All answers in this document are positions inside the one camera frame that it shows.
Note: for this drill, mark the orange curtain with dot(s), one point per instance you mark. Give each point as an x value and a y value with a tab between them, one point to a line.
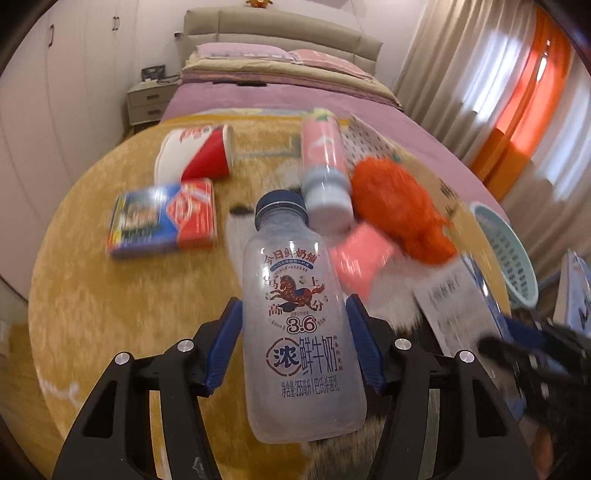
528	113

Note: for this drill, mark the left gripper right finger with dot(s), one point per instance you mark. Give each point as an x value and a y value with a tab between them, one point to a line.
477	435

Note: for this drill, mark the orange plastic bag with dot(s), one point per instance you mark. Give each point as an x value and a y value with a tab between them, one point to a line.
386	196

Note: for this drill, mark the blue red tiger box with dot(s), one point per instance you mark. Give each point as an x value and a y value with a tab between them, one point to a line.
163	218

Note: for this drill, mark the bed with purple cover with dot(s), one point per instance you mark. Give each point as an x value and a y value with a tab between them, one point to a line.
207	84

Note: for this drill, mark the pink pillow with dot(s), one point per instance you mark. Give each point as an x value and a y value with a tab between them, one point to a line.
315	59

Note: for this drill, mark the light blue plastic basket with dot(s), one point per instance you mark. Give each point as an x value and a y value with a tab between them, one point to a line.
517	269

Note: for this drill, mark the beige padded headboard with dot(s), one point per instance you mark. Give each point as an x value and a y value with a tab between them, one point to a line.
288	31

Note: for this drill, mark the white dotted paper bag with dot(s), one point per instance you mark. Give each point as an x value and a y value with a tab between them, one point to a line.
362	141

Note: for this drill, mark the white wardrobe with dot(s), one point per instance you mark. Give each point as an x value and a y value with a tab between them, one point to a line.
62	108

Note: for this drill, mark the pink bottle grey cap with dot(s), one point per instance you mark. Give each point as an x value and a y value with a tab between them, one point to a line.
325	186

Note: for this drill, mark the white blue milk carton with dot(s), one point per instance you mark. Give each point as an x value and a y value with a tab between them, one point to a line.
461	310

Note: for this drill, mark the beige nightstand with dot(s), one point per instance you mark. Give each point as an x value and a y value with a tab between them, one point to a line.
147	101

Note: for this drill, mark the beige curtain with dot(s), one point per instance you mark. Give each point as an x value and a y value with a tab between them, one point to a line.
461	70

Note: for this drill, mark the pink paper packet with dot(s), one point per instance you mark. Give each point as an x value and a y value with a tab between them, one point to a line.
360	257

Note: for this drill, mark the clear milk bottle blue cap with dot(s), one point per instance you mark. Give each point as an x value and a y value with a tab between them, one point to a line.
303	381

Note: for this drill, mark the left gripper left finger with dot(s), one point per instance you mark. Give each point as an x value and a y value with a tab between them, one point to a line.
111	436

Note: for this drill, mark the red white paper cup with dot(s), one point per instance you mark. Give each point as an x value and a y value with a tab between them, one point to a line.
192	153

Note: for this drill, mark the light blue desk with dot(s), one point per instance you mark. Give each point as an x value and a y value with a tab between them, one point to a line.
572	307

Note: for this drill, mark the purple pillow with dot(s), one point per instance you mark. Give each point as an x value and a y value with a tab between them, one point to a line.
225	50

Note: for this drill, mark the black device on nightstand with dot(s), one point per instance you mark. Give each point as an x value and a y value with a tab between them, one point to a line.
153	73

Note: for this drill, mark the orange plush toy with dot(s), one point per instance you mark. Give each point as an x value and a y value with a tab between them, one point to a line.
259	3

